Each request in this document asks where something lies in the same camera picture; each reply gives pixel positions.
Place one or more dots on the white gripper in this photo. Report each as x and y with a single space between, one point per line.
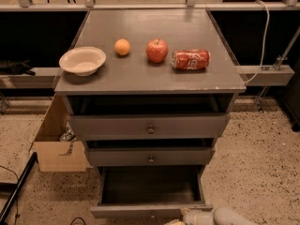
197 217

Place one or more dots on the grey bottom drawer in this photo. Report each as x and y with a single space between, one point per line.
150 191

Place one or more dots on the grey drawer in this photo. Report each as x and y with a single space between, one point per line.
149 156
150 191
146 127

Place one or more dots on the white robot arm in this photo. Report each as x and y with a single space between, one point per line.
218 216

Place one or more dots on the grey middle drawer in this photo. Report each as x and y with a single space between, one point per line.
149 156

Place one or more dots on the grey top drawer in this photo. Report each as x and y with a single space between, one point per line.
146 127

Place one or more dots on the grey wooden drawer cabinet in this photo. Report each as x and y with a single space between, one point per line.
131 85

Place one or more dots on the cardboard box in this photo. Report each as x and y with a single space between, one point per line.
57 150

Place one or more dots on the black bar on floor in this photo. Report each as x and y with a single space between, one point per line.
13 189

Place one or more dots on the crushed red soda can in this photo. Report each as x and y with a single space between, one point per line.
190 59

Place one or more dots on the red apple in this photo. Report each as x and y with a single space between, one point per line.
157 50

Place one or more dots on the orange fruit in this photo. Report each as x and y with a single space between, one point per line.
122 47

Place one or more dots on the white bowl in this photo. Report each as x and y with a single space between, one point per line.
82 61

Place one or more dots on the black cloth on ledge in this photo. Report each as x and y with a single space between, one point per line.
9 67

